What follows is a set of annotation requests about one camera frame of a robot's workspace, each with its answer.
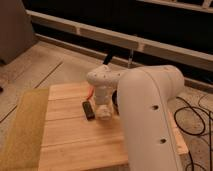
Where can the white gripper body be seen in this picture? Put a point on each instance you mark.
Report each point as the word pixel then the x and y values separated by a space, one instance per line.
pixel 103 109

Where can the grey cabinet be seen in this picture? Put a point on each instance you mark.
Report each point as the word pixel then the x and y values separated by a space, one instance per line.
pixel 16 32

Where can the white shelf rail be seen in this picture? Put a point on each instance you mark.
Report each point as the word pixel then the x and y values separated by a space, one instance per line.
pixel 178 54

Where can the orange handled tool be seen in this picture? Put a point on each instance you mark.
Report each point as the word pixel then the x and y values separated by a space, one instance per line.
pixel 90 92

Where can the yellow-green mat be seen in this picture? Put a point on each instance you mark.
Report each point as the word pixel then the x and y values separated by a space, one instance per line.
pixel 21 150

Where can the black rectangular device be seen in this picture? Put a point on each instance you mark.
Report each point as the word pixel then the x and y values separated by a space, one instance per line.
pixel 88 110

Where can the dark ceramic bowl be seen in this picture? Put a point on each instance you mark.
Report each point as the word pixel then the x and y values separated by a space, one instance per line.
pixel 114 100

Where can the wooden table board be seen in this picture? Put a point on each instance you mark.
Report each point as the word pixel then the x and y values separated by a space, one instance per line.
pixel 73 143

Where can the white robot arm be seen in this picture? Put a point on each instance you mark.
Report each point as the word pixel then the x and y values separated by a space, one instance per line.
pixel 142 96

